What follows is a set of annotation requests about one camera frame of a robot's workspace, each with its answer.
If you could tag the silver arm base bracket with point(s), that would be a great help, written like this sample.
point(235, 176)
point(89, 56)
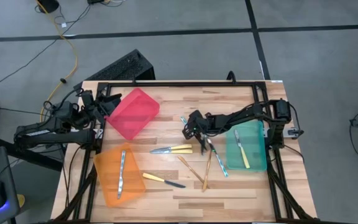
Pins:
point(291, 132)

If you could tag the blue-patterned fork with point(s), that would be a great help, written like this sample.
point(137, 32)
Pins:
point(221, 163)

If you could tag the black base beam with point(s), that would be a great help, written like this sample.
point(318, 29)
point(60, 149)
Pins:
point(26, 155)

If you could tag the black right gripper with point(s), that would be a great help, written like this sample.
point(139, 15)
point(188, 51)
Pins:
point(197, 124)

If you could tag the orange translucent plastic bin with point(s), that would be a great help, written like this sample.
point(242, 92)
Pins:
point(107, 174)

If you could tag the gold table knife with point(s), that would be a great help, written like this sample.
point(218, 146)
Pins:
point(191, 170)

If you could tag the gold cutlery piece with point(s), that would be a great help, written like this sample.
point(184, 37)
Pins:
point(207, 171)

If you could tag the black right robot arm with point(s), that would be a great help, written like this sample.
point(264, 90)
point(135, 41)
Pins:
point(238, 117)

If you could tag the yellow disc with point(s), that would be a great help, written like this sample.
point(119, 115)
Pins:
point(21, 200)

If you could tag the black perforated metal case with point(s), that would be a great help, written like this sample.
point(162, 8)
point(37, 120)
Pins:
point(123, 68)

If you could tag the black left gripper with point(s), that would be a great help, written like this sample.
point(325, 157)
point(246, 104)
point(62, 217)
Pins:
point(92, 107)

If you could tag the teal translucent plastic bin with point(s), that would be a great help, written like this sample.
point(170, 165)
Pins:
point(256, 149)

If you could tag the blue-patterned table knife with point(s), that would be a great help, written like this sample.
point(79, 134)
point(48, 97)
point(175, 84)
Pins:
point(121, 174)
point(183, 119)

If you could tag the black arched frame hook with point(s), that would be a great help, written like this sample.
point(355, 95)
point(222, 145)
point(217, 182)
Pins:
point(133, 80)
point(231, 72)

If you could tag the grey desk surface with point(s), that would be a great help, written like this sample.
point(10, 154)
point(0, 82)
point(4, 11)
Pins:
point(8, 168)

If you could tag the black aluminium table frame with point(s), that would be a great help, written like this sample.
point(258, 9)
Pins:
point(182, 84)

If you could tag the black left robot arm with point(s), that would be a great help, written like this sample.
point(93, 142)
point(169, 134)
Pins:
point(57, 136)

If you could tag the black floor device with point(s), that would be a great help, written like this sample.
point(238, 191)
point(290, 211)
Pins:
point(95, 1)

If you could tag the black round floor object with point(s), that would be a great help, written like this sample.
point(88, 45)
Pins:
point(48, 4)

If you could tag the red translucent plastic bin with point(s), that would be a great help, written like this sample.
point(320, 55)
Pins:
point(135, 112)

